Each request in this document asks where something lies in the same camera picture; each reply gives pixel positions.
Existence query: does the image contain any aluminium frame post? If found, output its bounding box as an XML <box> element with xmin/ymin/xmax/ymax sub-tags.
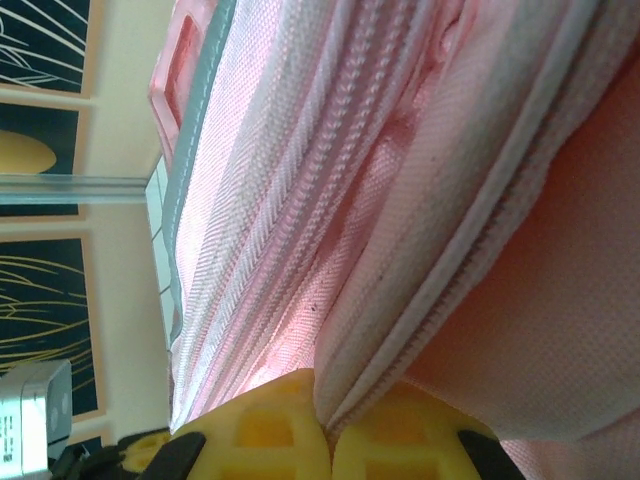
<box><xmin>0</xmin><ymin>173</ymin><xmax>150</xmax><ymax>207</ymax></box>

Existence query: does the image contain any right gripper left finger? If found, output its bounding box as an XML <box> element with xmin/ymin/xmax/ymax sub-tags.
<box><xmin>144</xmin><ymin>368</ymin><xmax>335</xmax><ymax>480</ymax></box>

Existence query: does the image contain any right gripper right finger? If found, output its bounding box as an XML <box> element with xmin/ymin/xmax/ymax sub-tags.
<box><xmin>327</xmin><ymin>382</ymin><xmax>527</xmax><ymax>480</ymax></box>

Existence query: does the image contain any pink backpack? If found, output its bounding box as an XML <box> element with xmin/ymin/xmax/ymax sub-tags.
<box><xmin>147</xmin><ymin>0</ymin><xmax>640</xmax><ymax>480</ymax></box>

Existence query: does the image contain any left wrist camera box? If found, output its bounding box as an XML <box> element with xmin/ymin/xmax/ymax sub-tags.
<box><xmin>0</xmin><ymin>359</ymin><xmax>74</xmax><ymax>474</ymax></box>

